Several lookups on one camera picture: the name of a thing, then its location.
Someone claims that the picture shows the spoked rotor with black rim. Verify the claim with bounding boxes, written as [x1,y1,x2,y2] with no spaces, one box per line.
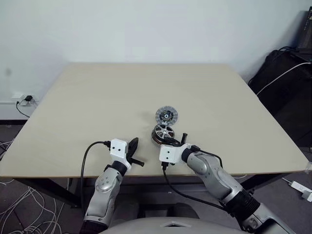
[152,124,176,140]

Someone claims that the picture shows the grey motor housing copper windings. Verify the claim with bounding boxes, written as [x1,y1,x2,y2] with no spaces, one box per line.
[149,123,176,147]

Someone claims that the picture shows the silver hinged motor lid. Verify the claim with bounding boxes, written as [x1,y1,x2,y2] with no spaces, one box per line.
[155,105,180,125]

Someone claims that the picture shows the grey robot torso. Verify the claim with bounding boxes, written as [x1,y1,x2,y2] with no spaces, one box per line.
[102,214,242,234]

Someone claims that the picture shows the large black bag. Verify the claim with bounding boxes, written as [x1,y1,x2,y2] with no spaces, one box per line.
[248,50,312,147]

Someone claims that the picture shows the white power strip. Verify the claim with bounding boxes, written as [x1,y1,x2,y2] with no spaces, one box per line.
[289,179,312,203]

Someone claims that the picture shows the dark computer monitor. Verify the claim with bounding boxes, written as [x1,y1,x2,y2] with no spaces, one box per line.
[296,4,312,53]

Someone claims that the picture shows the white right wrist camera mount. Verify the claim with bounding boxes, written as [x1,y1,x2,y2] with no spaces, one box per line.
[158,143,192,164]

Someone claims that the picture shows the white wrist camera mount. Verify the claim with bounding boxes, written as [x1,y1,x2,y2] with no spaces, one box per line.
[158,143,192,164]
[109,138,134,171]

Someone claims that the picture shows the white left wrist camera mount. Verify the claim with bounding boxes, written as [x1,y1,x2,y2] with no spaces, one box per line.
[109,138,134,171]

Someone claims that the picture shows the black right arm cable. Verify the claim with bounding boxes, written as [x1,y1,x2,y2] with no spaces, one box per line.
[160,162,234,216]

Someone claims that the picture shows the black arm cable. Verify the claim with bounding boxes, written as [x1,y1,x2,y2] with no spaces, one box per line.
[79,140,112,217]
[160,162,234,216]

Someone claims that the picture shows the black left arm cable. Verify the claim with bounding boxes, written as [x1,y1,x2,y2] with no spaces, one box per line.
[79,140,112,217]

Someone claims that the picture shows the black table frame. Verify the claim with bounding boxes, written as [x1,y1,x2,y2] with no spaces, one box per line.
[0,170,308,209]

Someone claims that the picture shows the white floor cable tangle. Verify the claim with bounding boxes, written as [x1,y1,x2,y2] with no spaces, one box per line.
[0,138,71,234]

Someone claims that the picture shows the white cable on bag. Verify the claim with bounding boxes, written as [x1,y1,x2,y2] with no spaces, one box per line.
[255,62,312,96]

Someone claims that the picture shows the thin black wall cable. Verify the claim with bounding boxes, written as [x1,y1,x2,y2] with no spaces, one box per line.
[16,98,31,118]

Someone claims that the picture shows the white wall socket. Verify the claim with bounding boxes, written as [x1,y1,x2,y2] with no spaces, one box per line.
[11,92,39,107]

